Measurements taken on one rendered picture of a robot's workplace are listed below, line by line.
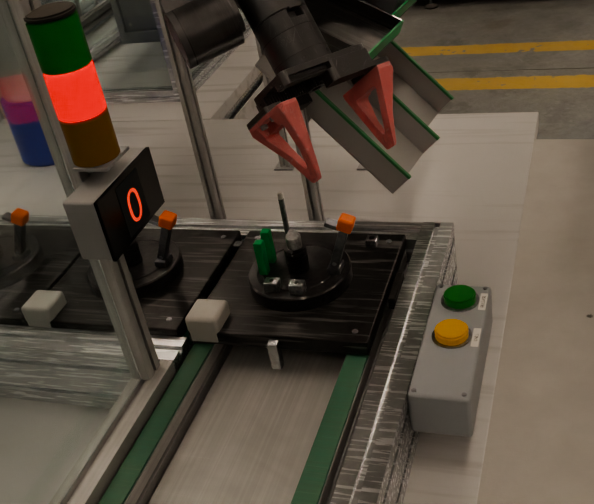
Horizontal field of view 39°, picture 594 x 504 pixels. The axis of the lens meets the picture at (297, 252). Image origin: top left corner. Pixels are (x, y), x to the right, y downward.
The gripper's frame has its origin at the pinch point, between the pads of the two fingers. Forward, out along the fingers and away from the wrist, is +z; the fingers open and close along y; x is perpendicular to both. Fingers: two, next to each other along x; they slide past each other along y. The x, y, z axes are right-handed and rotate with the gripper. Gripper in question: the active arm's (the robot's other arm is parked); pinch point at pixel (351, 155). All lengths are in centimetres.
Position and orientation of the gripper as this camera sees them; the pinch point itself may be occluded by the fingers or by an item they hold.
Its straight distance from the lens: 80.6
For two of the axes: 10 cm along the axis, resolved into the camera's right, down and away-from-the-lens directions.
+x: -4.4, 2.6, 8.6
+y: 7.7, -3.9, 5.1
